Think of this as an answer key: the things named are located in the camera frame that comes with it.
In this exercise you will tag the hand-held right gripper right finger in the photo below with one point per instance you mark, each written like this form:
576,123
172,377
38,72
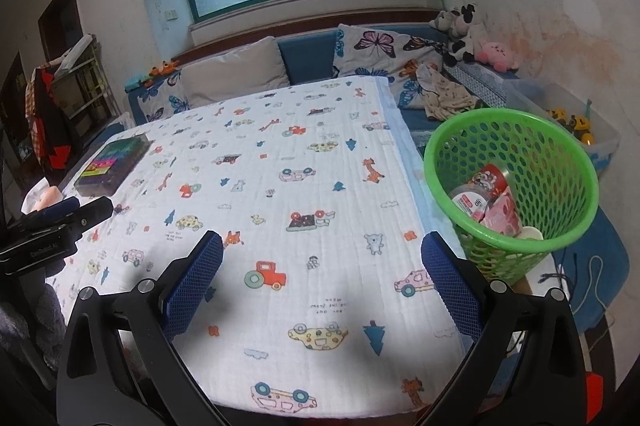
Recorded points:
450,291

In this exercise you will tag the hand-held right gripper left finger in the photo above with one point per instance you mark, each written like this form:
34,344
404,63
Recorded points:
197,286

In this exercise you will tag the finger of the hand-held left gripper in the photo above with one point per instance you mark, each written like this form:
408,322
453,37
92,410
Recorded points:
92,212
52,208

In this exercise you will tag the clear round plastic lid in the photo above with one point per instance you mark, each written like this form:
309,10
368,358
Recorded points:
470,203

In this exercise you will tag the pink striped wrapper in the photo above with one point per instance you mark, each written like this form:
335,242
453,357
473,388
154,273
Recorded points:
502,216

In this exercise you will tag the white paper cup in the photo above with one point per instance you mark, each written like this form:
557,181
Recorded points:
530,233

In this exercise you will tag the red printed paper cup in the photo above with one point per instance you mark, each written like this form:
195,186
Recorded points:
487,178

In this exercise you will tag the green plastic basket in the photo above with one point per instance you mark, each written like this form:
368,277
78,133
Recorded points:
565,165

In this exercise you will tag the person's left forearm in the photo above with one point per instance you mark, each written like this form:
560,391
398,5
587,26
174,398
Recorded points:
35,321

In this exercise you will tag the pink tissue pack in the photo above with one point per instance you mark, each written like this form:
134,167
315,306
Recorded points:
47,196

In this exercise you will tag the colourful marker box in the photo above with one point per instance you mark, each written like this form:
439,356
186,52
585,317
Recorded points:
112,165

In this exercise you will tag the red black hanging clothes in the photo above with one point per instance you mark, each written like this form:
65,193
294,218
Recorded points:
47,125

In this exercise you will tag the metal shelf rack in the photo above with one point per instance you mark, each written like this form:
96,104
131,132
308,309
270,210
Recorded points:
85,90

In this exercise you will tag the small butterfly print pillow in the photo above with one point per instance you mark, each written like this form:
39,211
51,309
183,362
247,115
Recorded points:
165,100

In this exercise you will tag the teal toy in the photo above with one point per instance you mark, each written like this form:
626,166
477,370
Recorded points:
135,83

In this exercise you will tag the white cartoon printed blanket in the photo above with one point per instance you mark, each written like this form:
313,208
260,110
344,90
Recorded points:
300,181

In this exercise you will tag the orange plush toy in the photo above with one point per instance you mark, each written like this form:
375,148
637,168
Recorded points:
162,68

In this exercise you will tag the blue floor mat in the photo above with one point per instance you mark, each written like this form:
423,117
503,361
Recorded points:
607,256

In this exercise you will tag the red box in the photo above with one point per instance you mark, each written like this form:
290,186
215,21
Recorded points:
595,398

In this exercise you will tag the dark wooden door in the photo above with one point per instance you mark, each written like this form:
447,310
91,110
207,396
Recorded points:
60,20

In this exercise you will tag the beige patterned garment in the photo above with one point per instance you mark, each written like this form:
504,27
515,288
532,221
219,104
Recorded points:
445,98

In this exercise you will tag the beige pillow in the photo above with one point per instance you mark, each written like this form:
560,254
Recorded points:
235,70

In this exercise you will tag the blue white patterned cloth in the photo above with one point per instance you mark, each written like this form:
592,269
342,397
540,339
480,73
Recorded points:
485,83

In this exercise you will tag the pile of yellow toys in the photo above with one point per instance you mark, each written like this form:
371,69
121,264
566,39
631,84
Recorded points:
577,123

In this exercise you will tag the clear plastic storage box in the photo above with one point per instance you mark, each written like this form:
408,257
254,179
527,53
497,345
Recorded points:
605,140

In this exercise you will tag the pink plush toy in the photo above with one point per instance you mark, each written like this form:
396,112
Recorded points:
497,53

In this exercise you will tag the large butterfly print pillow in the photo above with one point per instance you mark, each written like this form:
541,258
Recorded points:
375,48

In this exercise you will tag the blue sofa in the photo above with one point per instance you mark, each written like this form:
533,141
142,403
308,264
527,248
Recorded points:
305,55

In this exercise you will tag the black white plush cow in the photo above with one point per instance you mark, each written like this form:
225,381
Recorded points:
465,33

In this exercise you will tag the grey white plush toy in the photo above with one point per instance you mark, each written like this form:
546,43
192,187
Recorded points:
442,20

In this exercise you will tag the white wall switch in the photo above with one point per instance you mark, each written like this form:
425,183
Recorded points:
171,14

